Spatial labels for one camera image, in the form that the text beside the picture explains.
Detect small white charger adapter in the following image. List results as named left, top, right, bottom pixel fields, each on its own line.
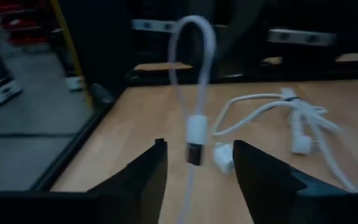
left=212, top=142, right=236, bottom=177

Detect red storage bins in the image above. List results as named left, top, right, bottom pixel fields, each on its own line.
left=0, top=0, right=51, bottom=46

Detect grey perforated metal bracket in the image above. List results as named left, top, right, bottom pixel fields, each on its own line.
left=267, top=28, right=337, bottom=47
left=131, top=18, right=180, bottom=34

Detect white braided USB cable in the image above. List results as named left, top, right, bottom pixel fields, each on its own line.
left=166, top=14, right=218, bottom=224

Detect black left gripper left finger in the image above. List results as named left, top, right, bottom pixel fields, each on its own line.
left=0, top=138, right=168, bottom=224

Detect white base block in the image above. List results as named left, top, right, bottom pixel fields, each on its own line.
left=64, top=75, right=86, bottom=93

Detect thick white power cord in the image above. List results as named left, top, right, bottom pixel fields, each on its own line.
left=211, top=86, right=358, bottom=193

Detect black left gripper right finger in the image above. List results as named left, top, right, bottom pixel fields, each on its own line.
left=232, top=139, right=358, bottom=224

